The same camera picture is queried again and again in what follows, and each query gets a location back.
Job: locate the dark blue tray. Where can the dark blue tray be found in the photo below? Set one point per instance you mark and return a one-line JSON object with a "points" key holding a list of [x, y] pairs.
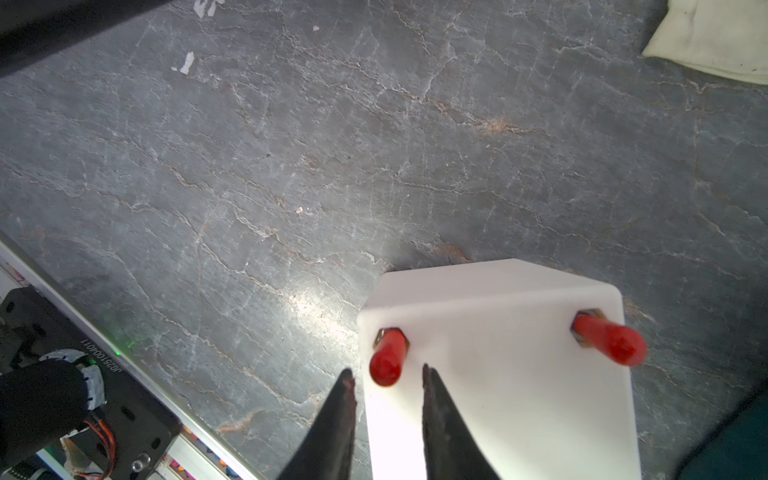
{"points": [[737, 448]]}

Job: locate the red sleeve on box screw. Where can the red sleeve on box screw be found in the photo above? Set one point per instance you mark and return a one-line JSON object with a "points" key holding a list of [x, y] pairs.
{"points": [[389, 353]]}

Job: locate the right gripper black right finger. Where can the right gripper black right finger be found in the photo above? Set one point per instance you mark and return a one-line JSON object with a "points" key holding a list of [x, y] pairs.
{"points": [[450, 451]]}

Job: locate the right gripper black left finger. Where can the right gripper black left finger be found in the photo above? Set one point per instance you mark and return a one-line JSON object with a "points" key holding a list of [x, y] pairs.
{"points": [[327, 450]]}

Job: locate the white metal box with screws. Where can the white metal box with screws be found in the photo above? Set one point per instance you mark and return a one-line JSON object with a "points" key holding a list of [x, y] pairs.
{"points": [[538, 404]]}

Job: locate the white work glove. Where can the white work glove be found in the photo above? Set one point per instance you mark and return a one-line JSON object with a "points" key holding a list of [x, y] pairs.
{"points": [[722, 38]]}

